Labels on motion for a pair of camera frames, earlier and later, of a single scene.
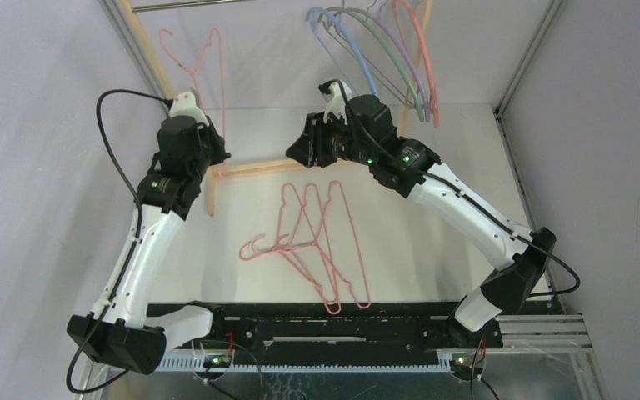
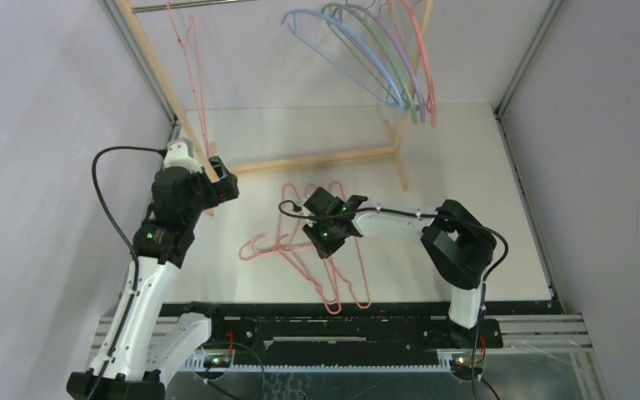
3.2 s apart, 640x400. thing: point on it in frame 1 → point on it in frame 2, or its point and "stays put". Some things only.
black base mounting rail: [320, 334] stays put
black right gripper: [309, 146] → [320, 200]
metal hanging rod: [149, 7] stays put
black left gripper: [210, 132] → [225, 188]
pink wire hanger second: [277, 245] stays put
